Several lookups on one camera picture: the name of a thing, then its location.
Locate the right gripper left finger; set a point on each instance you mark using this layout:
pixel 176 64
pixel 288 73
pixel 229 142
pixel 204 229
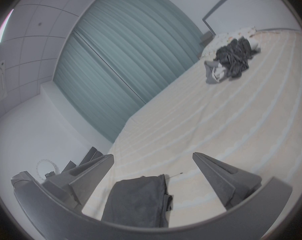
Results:
pixel 86 186

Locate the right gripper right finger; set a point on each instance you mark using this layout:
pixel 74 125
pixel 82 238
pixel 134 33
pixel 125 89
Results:
pixel 226 184

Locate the blue-green curtain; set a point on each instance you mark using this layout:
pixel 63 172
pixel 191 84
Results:
pixel 91 89
pixel 141 39

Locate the bed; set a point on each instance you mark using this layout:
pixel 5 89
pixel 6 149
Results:
pixel 216 121

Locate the white printed pillow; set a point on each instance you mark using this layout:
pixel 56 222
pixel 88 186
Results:
pixel 216 44

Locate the black T-shirt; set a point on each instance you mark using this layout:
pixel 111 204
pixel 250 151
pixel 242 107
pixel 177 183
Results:
pixel 136 201

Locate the pile of clothes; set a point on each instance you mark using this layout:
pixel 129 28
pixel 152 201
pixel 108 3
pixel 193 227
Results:
pixel 233 56

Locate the grey bedside table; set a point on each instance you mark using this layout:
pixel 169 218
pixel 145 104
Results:
pixel 205 38

